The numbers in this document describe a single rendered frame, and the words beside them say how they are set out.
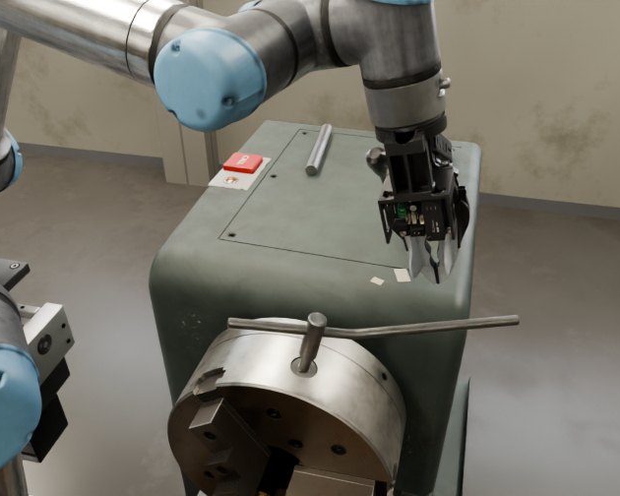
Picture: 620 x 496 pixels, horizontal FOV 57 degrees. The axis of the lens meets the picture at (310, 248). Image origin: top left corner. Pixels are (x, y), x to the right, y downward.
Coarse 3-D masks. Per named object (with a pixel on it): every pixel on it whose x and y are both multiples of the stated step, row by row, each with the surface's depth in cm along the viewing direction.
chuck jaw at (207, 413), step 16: (208, 384) 72; (208, 400) 72; (224, 400) 70; (208, 416) 69; (224, 416) 69; (240, 416) 72; (192, 432) 69; (208, 432) 69; (224, 432) 69; (240, 432) 71; (208, 448) 70; (224, 448) 69; (240, 448) 70; (256, 448) 72; (208, 464) 69; (224, 464) 68; (240, 464) 69; (256, 464) 71; (224, 480) 70; (240, 480) 68; (256, 480) 70
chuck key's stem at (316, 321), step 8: (312, 320) 65; (320, 320) 65; (312, 328) 65; (320, 328) 65; (304, 336) 66; (312, 336) 65; (320, 336) 66; (304, 344) 67; (312, 344) 66; (304, 352) 67; (312, 352) 67; (304, 360) 69; (304, 368) 69
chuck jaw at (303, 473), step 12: (300, 468) 74; (312, 468) 73; (300, 480) 72; (312, 480) 72; (324, 480) 72; (336, 480) 72; (348, 480) 72; (360, 480) 72; (372, 480) 71; (288, 492) 71; (300, 492) 71; (312, 492) 71; (324, 492) 71; (336, 492) 70; (348, 492) 70; (360, 492) 70; (372, 492) 70; (384, 492) 73
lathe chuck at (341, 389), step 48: (192, 384) 74; (240, 384) 68; (288, 384) 68; (336, 384) 70; (288, 432) 71; (336, 432) 68; (384, 432) 71; (192, 480) 84; (288, 480) 79; (384, 480) 71
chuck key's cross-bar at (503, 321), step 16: (240, 320) 65; (256, 320) 65; (464, 320) 67; (480, 320) 67; (496, 320) 66; (512, 320) 66; (336, 336) 66; (352, 336) 66; (368, 336) 67; (384, 336) 67
